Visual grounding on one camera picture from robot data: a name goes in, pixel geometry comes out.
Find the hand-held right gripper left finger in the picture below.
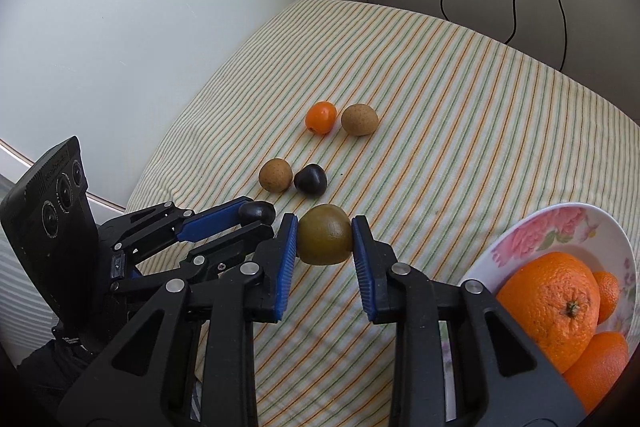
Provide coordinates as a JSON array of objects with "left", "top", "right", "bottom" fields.
[{"left": 57, "top": 213, "right": 300, "bottom": 427}]

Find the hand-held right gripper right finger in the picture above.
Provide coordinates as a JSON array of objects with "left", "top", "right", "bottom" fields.
[{"left": 351, "top": 215, "right": 588, "bottom": 427}]

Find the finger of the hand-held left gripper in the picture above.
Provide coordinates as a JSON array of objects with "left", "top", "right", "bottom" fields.
[
  {"left": 112, "top": 221, "right": 275, "bottom": 296},
  {"left": 100, "top": 197, "right": 255, "bottom": 268}
]

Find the green kiwi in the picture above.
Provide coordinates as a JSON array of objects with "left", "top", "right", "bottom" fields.
[{"left": 297, "top": 203, "right": 354, "bottom": 266}]

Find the white floral plate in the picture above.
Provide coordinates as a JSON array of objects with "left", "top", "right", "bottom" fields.
[{"left": 457, "top": 202, "right": 638, "bottom": 360}]

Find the large orange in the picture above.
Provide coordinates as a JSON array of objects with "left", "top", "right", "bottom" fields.
[{"left": 496, "top": 251, "right": 601, "bottom": 374}]

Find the small mandarin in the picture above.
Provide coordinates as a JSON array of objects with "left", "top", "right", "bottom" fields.
[{"left": 592, "top": 271, "right": 621, "bottom": 324}]

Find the mandarin with green stem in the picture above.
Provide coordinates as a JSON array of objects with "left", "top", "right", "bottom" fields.
[{"left": 562, "top": 331, "right": 630, "bottom": 414}]

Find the small brown round fruit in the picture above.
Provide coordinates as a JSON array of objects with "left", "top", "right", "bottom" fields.
[
  {"left": 341, "top": 104, "right": 378, "bottom": 136},
  {"left": 258, "top": 158, "right": 293, "bottom": 193}
]

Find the orange kumquat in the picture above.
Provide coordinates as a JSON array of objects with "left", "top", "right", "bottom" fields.
[{"left": 305, "top": 101, "right": 337, "bottom": 135}]

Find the white appliance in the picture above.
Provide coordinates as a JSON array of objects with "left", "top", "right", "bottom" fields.
[{"left": 0, "top": 0, "right": 368, "bottom": 353}]

